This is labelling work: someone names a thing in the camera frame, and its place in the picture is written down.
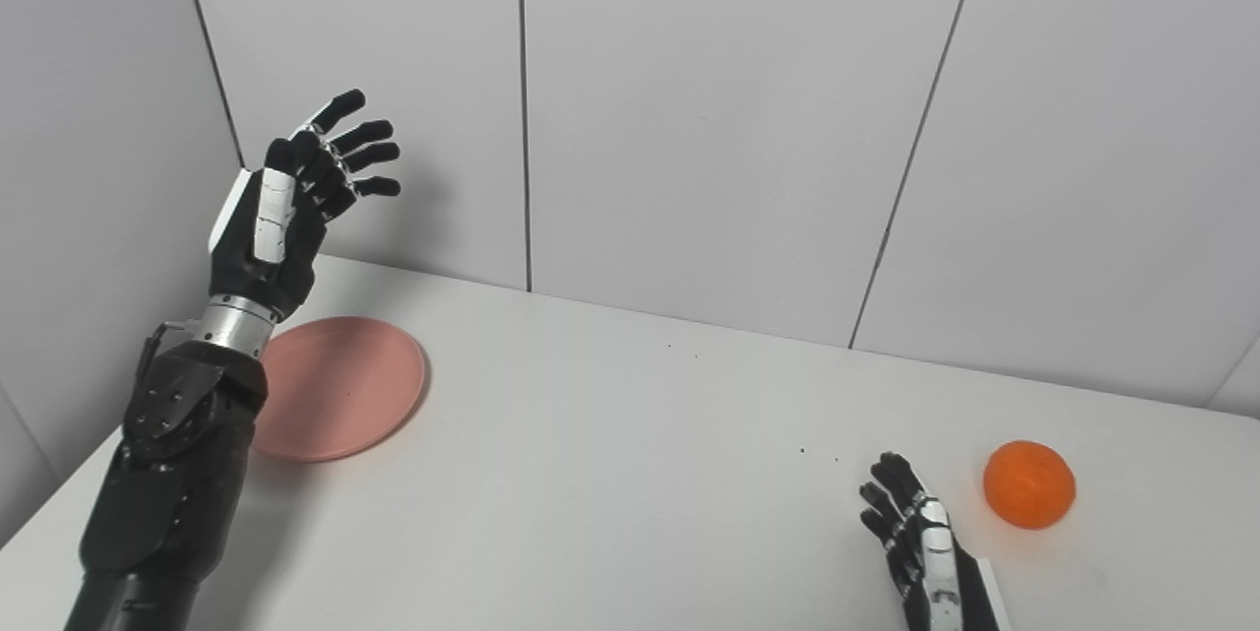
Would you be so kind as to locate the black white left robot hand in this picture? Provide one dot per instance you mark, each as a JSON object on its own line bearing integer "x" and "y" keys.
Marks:
{"x": 236, "y": 257}

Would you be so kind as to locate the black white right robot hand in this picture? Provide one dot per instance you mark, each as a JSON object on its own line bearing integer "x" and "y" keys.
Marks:
{"x": 935, "y": 572}

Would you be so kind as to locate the orange fruit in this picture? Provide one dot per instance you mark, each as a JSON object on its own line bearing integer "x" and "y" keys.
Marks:
{"x": 1029, "y": 483}

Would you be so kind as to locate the pink round plate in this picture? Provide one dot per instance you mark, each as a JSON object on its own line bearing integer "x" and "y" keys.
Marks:
{"x": 345, "y": 390}

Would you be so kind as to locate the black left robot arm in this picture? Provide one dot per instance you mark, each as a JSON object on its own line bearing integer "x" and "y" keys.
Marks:
{"x": 167, "y": 493}

